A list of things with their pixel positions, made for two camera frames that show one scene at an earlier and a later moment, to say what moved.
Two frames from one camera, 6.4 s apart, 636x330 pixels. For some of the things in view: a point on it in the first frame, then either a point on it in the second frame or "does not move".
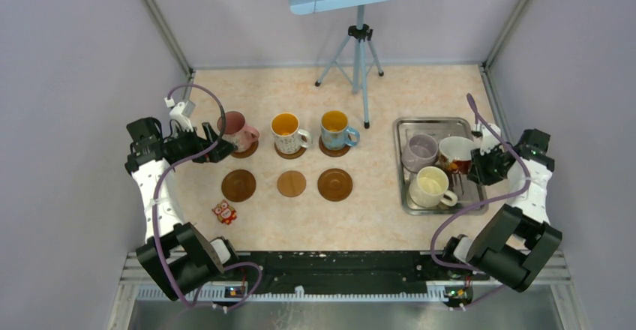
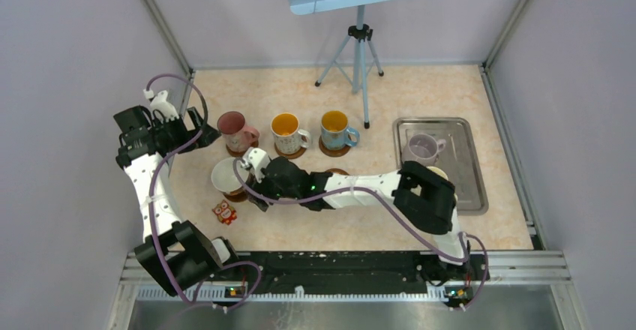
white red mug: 456,152 to 224,176
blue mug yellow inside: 335,130 does not move
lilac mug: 421,151 does not move
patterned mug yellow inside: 288,137 does not move
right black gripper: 478,172 to 261,187
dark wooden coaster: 332,152 does not move
